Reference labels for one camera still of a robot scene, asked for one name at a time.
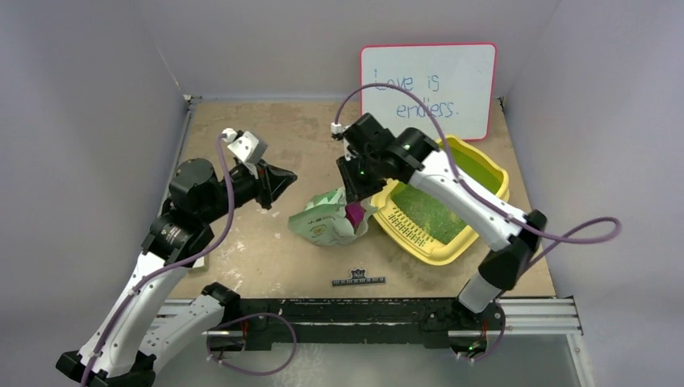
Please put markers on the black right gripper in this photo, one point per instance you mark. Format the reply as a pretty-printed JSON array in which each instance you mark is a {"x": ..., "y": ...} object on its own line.
[{"x": 352, "y": 178}]

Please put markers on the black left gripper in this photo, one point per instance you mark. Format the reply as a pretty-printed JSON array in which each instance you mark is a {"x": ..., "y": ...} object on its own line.
[{"x": 271, "y": 184}]

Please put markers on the purple plastic litter scoop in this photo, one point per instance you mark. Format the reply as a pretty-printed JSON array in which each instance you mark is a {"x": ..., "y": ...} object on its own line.
[{"x": 354, "y": 213}]

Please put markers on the green cat litter bag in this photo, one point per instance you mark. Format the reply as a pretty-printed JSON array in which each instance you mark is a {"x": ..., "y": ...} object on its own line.
[{"x": 322, "y": 222}]

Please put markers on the yellow sifting litter tray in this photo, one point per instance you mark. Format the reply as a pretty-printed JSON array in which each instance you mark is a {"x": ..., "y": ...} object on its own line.
[{"x": 413, "y": 239}]

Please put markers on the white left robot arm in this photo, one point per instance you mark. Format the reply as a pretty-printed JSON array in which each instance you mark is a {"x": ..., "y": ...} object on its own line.
[{"x": 125, "y": 350}]

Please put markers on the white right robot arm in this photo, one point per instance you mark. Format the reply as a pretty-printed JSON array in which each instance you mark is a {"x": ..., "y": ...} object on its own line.
[{"x": 510, "y": 233}]

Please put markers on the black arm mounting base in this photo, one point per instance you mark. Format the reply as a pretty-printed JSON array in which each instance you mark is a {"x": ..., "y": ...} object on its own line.
[{"x": 434, "y": 323}]

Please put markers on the green cat litter granules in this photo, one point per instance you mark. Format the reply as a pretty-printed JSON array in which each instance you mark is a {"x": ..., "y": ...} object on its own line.
[{"x": 427, "y": 213}]

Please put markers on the small white red card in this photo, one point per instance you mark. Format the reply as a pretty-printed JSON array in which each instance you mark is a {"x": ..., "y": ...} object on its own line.
[{"x": 200, "y": 263}]

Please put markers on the pink framed whiteboard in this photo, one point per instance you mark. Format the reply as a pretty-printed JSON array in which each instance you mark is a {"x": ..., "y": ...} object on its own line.
[{"x": 406, "y": 84}]

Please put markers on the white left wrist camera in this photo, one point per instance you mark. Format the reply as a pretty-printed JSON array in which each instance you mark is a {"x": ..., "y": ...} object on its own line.
[{"x": 246, "y": 147}]

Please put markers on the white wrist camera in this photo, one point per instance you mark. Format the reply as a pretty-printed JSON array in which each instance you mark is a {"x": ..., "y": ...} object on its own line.
[
  {"x": 246, "y": 147},
  {"x": 337, "y": 131}
]

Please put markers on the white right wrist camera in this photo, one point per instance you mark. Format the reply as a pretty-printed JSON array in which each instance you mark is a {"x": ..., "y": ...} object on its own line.
[{"x": 337, "y": 131}]

